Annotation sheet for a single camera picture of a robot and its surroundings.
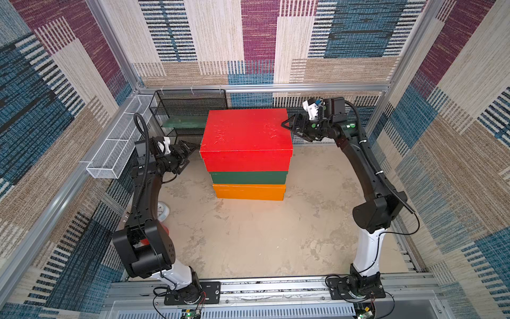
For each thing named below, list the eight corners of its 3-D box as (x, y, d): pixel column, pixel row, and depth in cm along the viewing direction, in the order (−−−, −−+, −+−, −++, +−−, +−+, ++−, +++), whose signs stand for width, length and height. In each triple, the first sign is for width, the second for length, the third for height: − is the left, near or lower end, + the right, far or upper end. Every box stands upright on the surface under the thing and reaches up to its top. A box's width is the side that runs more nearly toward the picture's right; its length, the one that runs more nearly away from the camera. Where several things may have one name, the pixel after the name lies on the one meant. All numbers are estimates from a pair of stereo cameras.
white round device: (160, 221, 93) (157, 218, 91) (159, 204, 98) (157, 201, 96) (170, 218, 94) (167, 216, 91) (169, 202, 99) (167, 198, 97)
